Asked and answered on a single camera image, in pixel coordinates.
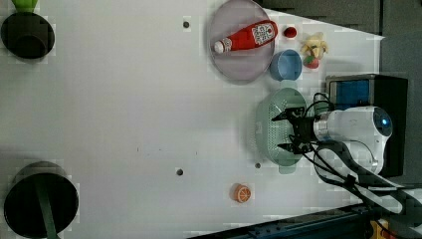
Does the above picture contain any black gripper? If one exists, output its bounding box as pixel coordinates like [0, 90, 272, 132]
[272, 108, 316, 154]

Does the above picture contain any green plastic strainer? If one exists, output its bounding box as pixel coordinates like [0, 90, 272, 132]
[255, 88, 307, 174]

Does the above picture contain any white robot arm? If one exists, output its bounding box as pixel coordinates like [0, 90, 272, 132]
[273, 107, 421, 216]

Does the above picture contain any blue bowl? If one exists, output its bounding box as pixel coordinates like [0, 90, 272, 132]
[269, 49, 302, 82]

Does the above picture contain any red strawberry toy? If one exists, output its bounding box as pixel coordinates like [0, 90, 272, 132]
[304, 56, 319, 69]

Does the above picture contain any orange slice toy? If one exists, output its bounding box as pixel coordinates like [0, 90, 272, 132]
[233, 184, 252, 203]

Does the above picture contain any grey round plate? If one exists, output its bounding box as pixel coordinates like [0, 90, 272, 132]
[208, 0, 279, 81]

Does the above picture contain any yellow peeled banana toy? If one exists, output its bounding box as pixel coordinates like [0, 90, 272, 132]
[301, 32, 328, 60]

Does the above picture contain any small red toy fruit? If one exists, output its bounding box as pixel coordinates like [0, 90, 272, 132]
[284, 27, 298, 38]

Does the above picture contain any red ketchup bottle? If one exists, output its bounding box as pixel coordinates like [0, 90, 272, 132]
[213, 20, 278, 54]

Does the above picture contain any green cylinder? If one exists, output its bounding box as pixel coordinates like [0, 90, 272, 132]
[12, 0, 38, 13]

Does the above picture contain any blue metal frame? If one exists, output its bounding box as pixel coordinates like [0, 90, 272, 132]
[189, 204, 375, 239]

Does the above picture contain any black cylinder camera mount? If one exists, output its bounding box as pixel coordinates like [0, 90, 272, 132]
[3, 161, 80, 239]

